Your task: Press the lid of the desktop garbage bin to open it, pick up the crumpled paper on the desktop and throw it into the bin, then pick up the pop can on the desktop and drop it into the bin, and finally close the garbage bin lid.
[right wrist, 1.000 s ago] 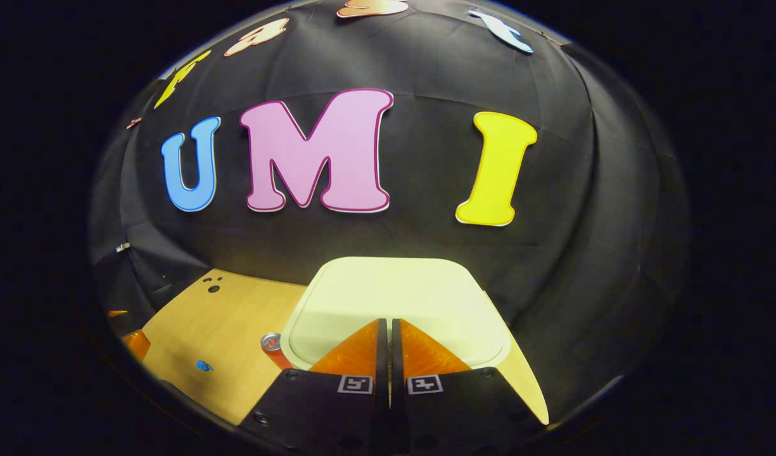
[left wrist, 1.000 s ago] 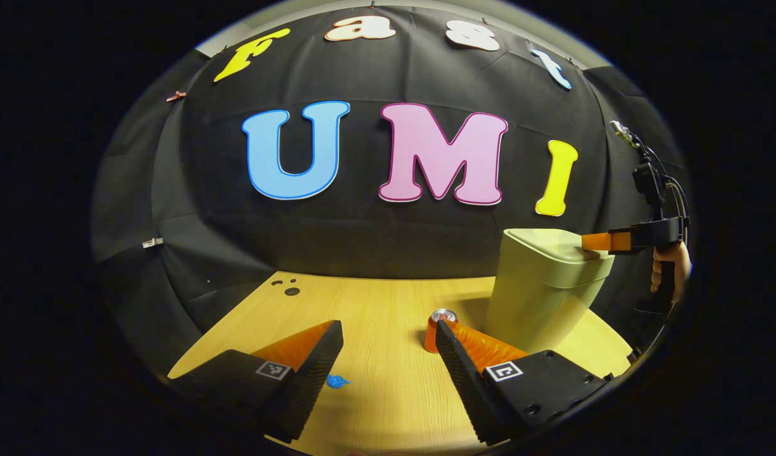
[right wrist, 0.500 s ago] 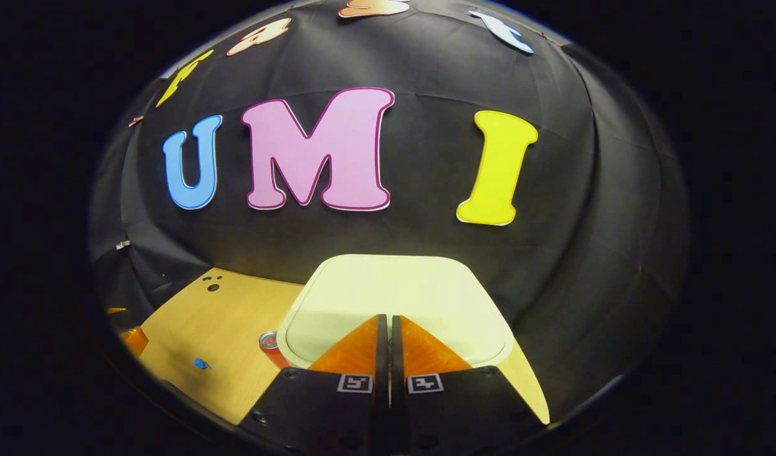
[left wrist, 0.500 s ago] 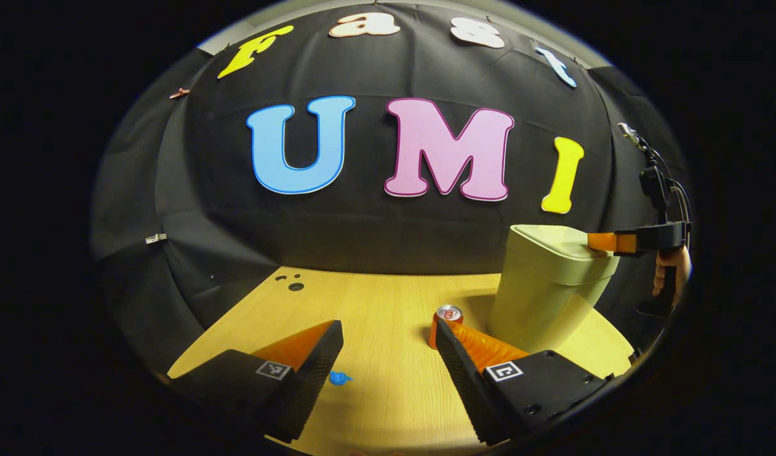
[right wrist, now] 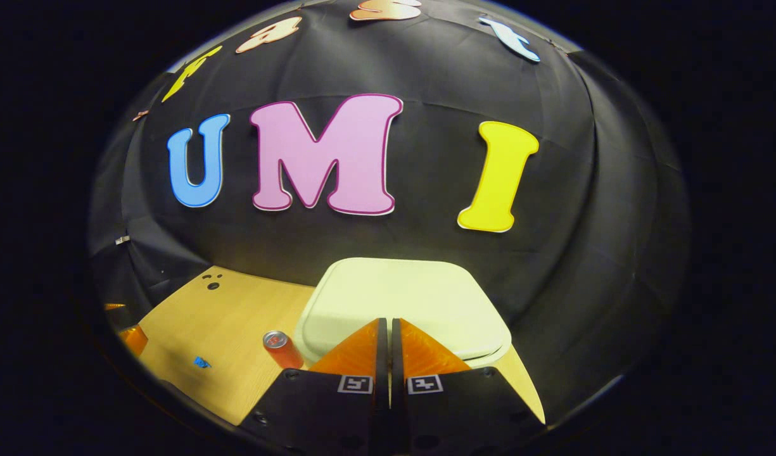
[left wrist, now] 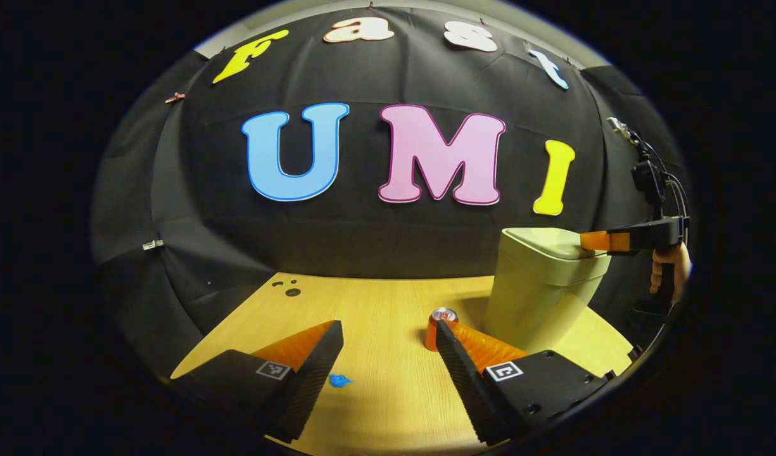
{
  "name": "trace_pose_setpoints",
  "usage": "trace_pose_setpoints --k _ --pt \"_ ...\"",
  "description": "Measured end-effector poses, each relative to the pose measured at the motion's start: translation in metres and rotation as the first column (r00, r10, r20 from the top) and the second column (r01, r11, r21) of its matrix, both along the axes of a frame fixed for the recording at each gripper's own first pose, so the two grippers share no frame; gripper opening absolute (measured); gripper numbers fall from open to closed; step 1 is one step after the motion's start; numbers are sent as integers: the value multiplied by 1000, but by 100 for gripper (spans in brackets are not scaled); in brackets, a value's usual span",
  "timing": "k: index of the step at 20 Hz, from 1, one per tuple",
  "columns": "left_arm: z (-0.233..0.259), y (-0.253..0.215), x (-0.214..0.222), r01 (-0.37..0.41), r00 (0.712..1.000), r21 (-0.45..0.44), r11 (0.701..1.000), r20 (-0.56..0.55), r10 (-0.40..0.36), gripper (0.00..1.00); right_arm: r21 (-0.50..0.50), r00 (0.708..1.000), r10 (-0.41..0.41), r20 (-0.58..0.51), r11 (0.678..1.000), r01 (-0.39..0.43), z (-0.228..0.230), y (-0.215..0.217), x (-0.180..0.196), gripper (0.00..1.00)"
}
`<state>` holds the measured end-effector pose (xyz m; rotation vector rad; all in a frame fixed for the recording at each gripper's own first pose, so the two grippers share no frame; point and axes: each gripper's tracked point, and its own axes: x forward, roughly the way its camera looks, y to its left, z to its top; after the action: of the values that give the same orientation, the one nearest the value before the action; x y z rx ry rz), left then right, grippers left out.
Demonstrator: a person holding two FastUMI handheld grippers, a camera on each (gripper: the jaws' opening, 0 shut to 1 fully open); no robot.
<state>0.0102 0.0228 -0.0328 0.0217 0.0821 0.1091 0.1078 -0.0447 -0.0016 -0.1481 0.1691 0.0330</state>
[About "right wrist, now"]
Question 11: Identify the orange pop can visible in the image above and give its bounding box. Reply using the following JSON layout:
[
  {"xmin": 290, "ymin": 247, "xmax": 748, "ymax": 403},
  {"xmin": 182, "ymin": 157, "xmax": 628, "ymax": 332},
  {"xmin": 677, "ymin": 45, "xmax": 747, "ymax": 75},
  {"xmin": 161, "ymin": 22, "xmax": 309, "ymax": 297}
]
[{"xmin": 262, "ymin": 330, "xmax": 305, "ymax": 370}]

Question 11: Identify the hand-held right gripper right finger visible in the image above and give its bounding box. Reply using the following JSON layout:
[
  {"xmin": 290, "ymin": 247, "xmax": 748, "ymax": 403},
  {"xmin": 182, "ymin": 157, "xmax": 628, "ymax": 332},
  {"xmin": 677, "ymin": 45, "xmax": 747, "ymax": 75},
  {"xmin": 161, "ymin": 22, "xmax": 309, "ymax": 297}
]
[{"xmin": 391, "ymin": 318, "xmax": 547, "ymax": 456}]

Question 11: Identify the black backdrop cloth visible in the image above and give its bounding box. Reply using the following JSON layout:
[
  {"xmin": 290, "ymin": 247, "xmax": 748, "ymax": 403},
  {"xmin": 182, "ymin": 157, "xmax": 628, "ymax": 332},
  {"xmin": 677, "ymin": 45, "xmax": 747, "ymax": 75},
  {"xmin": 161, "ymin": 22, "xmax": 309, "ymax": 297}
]
[{"xmin": 87, "ymin": 0, "xmax": 692, "ymax": 425}]

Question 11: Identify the pale green desktop garbage bin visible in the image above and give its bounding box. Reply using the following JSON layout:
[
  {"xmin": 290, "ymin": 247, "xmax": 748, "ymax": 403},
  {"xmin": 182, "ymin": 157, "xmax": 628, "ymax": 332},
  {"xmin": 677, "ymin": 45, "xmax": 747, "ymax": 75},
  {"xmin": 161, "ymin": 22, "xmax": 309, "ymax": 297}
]
[{"xmin": 294, "ymin": 256, "xmax": 512, "ymax": 368}]

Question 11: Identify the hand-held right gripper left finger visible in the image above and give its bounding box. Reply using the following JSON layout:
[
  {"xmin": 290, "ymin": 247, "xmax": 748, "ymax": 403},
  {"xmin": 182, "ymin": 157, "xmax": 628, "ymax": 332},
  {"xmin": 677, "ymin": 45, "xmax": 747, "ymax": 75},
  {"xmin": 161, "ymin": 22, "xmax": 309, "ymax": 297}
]
[{"xmin": 239, "ymin": 318, "xmax": 391, "ymax": 456}]

